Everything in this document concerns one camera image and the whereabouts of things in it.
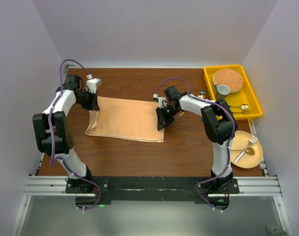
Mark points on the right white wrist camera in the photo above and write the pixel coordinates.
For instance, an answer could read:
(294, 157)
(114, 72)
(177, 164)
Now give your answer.
(160, 100)

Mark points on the beige round plate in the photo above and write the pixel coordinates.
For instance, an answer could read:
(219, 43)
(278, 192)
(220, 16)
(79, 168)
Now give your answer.
(247, 161)

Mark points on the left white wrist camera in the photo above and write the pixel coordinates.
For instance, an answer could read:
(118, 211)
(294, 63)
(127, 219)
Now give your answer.
(92, 84)

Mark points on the woven orange round plate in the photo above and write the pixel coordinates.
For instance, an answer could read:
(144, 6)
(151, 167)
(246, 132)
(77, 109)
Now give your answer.
(230, 78)

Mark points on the grey white cup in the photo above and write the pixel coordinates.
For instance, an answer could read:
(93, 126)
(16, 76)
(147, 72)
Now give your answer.
(221, 92)

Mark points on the silver fork on plate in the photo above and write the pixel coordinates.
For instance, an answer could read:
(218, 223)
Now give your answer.
(252, 141)

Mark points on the gold black spoon in tray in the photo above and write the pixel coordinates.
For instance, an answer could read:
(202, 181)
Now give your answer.
(243, 107)

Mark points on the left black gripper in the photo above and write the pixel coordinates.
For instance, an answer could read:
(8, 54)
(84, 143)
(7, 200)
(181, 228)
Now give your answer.
(94, 104)

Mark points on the gold spoon on plate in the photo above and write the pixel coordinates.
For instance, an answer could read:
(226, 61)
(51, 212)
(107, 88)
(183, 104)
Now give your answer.
(249, 150)

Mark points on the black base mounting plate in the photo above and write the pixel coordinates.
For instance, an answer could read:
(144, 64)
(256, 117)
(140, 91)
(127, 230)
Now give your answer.
(167, 189)

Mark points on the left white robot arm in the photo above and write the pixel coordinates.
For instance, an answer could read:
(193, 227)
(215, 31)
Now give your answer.
(53, 135)

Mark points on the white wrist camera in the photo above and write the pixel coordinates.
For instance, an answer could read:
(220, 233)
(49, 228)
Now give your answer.
(160, 100)
(92, 84)

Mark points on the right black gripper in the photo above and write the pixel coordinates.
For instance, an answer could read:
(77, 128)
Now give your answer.
(162, 121)

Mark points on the aluminium rail frame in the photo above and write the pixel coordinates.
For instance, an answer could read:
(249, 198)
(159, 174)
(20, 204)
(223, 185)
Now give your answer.
(46, 210)

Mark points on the peach satin napkin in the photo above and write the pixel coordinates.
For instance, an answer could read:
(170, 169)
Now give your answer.
(125, 119)

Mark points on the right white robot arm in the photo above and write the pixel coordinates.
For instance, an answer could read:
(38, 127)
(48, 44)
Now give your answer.
(219, 125)

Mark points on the yellow plastic tray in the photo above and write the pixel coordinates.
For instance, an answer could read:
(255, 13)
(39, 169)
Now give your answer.
(245, 96)

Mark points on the black handled utensil in tray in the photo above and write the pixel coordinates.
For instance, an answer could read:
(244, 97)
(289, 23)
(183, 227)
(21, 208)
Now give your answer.
(242, 112)

